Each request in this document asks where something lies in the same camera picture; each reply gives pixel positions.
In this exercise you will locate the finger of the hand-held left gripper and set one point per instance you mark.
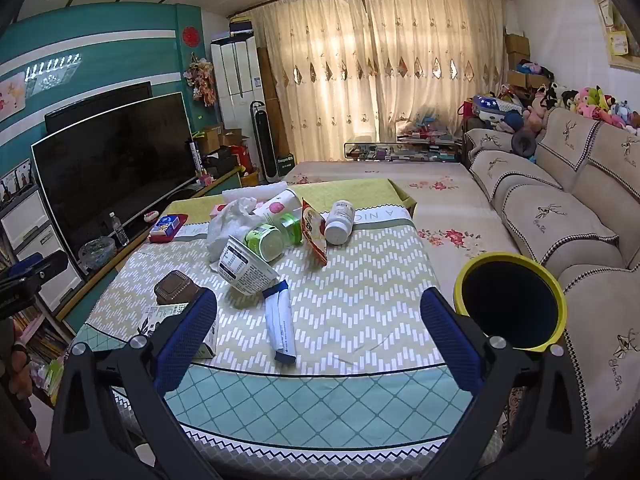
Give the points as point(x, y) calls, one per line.
point(25, 262)
point(47, 270)

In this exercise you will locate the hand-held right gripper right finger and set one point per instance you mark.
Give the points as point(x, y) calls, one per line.
point(450, 340)

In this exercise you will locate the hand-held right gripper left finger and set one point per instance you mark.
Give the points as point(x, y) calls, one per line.
point(187, 340)

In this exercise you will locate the white green carton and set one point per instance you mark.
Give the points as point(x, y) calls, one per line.
point(160, 317)

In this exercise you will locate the brown square box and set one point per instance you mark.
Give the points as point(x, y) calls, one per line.
point(172, 287)

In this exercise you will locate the yellow trash bin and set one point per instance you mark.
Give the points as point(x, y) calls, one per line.
point(510, 300)

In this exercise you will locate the white printed paper cup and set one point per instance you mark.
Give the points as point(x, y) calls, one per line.
point(245, 270)

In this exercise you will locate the blue white sachet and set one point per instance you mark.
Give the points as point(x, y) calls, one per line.
point(280, 325)

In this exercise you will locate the white plastic bag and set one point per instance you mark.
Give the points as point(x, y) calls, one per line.
point(225, 230)

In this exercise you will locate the green white drink bottle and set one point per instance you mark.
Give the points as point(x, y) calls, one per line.
point(262, 242)

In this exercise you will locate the pink carton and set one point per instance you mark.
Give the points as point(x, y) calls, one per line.
point(220, 210)

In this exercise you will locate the green tin can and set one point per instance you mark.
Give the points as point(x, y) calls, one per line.
point(291, 227)

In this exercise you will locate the white pill bottle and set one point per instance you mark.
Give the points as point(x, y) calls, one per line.
point(339, 225)

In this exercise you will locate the tall white cup pink fruit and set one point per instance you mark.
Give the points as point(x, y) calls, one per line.
point(277, 205)

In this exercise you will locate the red snack packet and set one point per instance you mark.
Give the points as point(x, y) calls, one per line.
point(312, 232)

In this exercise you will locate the person's left hand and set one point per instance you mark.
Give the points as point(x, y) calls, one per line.
point(20, 385)

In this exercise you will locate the white plastic drawer unit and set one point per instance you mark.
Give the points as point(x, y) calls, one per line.
point(30, 220)

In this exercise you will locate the glass bowl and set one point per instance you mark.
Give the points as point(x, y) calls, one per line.
point(97, 255)

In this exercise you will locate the row of books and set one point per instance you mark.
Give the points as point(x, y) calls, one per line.
point(40, 340)

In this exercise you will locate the clear water bottle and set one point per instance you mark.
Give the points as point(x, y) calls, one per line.
point(120, 232)

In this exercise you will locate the patterned tablecloth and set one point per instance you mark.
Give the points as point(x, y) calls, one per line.
point(360, 300)

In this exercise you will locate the large curved television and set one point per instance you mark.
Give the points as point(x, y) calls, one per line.
point(110, 175)

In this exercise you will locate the small pink white object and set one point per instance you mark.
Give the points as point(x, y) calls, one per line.
point(151, 217)

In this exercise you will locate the blue card box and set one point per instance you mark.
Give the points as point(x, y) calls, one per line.
point(167, 225)

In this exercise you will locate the red tray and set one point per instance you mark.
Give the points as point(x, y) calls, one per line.
point(181, 222)

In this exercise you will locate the pink cube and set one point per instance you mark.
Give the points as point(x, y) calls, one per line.
point(203, 179)

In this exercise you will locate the beige sofa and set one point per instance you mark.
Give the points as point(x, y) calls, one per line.
point(550, 210)

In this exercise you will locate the black storage box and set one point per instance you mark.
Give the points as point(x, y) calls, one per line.
point(222, 162)

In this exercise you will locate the white long box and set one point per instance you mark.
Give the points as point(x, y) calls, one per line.
point(196, 157)

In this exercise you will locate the glass coffee table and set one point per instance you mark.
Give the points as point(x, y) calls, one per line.
point(400, 152)

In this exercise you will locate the open cardboard box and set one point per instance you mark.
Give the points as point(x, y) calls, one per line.
point(234, 139)
point(209, 141)

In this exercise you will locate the tower fan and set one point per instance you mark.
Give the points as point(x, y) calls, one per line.
point(262, 145)

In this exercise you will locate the dark neck pillow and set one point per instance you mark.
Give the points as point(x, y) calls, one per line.
point(524, 142)

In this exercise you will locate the dark blue plush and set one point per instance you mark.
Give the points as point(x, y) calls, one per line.
point(512, 122)

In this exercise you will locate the red bag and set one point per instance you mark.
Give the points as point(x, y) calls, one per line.
point(467, 111)

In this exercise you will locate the blue star print bag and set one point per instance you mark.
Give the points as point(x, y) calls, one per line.
point(495, 107)

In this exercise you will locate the hanging artificial flowers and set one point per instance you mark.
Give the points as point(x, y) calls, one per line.
point(200, 80)

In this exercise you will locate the white standing air conditioner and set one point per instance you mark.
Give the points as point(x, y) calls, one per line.
point(235, 75)

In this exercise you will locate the pile of plush toys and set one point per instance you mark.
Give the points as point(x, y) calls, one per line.
point(590, 102)

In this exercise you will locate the cream embroidered curtain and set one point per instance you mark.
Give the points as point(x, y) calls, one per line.
point(310, 70)
point(430, 60)

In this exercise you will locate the stack of cardboard boxes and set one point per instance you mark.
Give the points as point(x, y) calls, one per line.
point(517, 60)

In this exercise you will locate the stack of flat boxes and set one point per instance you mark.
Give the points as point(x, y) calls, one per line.
point(242, 27)

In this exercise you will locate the wall poster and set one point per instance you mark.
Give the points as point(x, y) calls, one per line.
point(12, 95)

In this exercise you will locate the red round wall ornament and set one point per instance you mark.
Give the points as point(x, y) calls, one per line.
point(190, 36)

